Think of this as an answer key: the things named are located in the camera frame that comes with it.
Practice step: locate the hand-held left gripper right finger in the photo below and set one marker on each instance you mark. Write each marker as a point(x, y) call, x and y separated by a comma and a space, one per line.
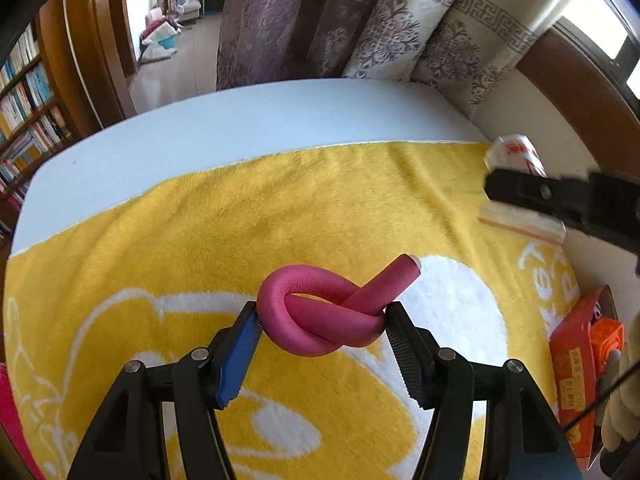
point(405, 355)

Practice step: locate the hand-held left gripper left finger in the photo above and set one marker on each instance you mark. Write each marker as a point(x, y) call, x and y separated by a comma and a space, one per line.
point(240, 355)

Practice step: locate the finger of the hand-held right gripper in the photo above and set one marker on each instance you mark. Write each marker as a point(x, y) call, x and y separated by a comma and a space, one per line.
point(550, 195)

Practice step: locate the pink foam curler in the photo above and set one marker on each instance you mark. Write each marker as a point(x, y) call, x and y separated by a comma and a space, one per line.
point(310, 342)

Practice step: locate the orange plastic block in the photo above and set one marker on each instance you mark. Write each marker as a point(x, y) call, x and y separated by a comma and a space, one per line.
point(607, 340)

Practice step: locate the red cardboard box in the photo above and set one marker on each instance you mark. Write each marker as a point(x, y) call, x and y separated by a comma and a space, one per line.
point(575, 360)

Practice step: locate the person's right hand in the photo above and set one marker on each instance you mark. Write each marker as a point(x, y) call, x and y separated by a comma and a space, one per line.
point(620, 410)

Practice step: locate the clear zip bag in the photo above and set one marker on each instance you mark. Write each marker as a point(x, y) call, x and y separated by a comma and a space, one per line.
point(520, 224)

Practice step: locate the wooden window sill panel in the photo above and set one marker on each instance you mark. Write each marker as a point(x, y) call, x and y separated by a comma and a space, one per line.
point(575, 90)

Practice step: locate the yellow printed towel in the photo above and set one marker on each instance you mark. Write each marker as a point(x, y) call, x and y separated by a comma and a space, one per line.
point(250, 210)

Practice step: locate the window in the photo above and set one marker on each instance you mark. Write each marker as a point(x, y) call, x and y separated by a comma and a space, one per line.
point(607, 42)

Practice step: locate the patterned curtain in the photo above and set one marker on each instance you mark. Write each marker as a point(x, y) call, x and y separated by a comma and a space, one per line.
point(350, 20)

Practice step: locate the blue plastic basin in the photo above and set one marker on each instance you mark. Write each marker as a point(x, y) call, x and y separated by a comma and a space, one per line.
point(167, 38)

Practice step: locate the wooden bookshelf with books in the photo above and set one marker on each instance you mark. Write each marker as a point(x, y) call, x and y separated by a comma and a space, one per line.
point(25, 110)

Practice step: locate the wooden door frame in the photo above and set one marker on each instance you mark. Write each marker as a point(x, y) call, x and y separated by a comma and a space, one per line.
point(90, 60)

